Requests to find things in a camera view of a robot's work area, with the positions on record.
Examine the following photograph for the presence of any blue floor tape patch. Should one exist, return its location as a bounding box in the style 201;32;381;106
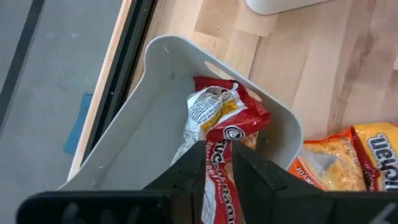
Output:
63;92;94;156

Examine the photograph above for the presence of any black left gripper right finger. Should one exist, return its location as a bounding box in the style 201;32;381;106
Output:
232;141;324;224

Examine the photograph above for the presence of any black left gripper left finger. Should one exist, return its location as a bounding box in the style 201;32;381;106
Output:
143;140;208;224

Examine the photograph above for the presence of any yellow-red roast beef ramen packet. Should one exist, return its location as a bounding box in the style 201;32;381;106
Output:
350;122;398;192

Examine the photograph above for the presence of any red beef ramen packet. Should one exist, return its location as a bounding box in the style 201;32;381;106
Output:
170;76;272;224

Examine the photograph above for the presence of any black metal table frame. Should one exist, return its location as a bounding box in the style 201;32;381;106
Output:
81;0;158;164

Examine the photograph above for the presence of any orange chicken ramen packet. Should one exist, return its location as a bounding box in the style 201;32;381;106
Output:
288;127;368;192

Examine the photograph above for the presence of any white plastic bin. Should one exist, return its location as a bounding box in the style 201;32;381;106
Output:
58;34;304;191
245;0;332;16

